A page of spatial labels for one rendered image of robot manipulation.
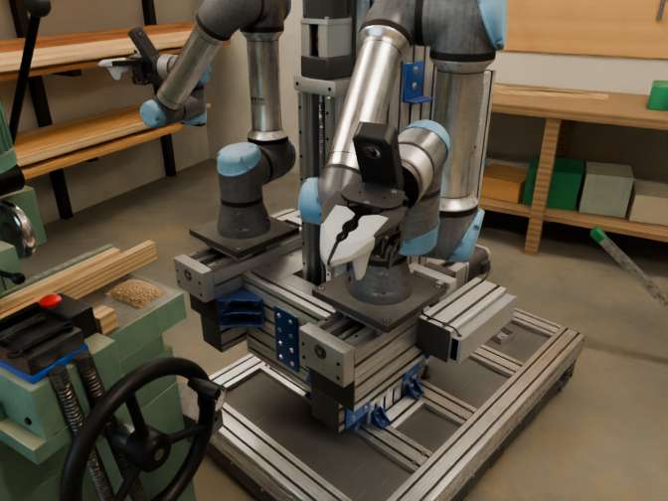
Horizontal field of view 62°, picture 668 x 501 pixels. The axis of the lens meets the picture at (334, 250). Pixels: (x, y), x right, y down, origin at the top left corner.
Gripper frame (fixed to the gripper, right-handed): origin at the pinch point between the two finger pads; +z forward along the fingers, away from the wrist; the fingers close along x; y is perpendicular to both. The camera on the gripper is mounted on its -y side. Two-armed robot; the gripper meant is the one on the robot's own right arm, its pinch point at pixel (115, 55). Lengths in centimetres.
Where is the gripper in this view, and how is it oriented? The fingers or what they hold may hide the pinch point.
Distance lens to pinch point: 197.1
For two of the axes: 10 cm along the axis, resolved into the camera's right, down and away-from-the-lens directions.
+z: -8.7, -2.1, 4.3
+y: 0.7, 8.3, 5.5
